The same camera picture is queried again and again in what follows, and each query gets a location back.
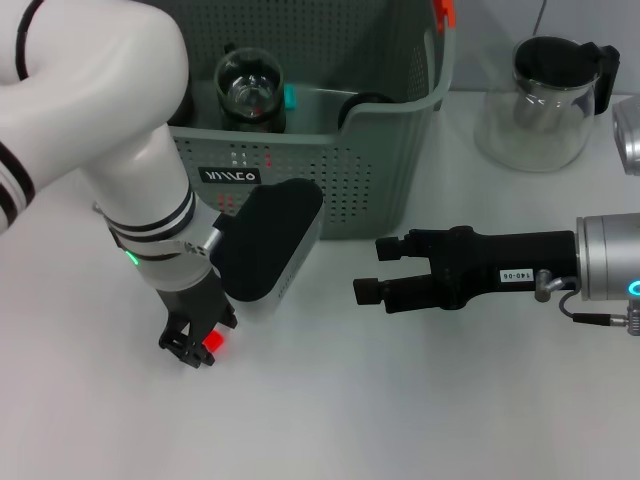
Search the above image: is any glass pitcher with black lid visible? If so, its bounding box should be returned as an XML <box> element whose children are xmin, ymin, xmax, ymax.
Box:
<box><xmin>473</xmin><ymin>34</ymin><xmax>622</xmax><ymax>174</ymax></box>

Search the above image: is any glass teacup with black holder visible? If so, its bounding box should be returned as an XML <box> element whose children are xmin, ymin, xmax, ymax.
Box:
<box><xmin>222</xmin><ymin>107</ymin><xmax>288</xmax><ymax>134</ymax></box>
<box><xmin>336</xmin><ymin>92</ymin><xmax>397</xmax><ymax>129</ymax></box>
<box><xmin>214</xmin><ymin>42</ymin><xmax>285</xmax><ymax>121</ymax></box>

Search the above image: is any grey-green perforated storage bin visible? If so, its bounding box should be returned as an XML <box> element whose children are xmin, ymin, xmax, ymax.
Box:
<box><xmin>167</xmin><ymin>0</ymin><xmax>457</xmax><ymax>241</ymax></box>

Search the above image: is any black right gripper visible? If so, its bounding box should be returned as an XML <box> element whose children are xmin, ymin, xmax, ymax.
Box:
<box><xmin>352</xmin><ymin>224</ymin><xmax>582</xmax><ymax>316</ymax></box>

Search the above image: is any right wrist cable with plug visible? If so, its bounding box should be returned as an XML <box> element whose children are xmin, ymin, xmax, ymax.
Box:
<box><xmin>533</xmin><ymin>268</ymin><xmax>640</xmax><ymax>337</ymax></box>

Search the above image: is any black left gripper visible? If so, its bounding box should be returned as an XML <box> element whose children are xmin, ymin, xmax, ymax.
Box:
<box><xmin>156</xmin><ymin>271</ymin><xmax>240</xmax><ymax>372</ymax></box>

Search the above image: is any orange bin handle clip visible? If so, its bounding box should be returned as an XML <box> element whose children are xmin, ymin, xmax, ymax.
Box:
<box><xmin>433</xmin><ymin>0</ymin><xmax>457</xmax><ymax>32</ymax></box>

